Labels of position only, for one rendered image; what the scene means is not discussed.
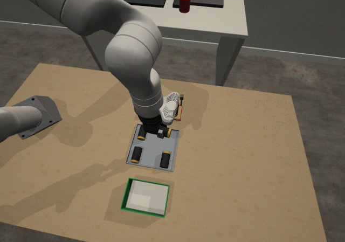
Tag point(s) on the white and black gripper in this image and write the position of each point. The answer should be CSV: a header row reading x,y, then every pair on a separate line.
x,y
161,113

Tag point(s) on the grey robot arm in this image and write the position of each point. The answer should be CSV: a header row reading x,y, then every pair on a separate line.
x,y
129,56

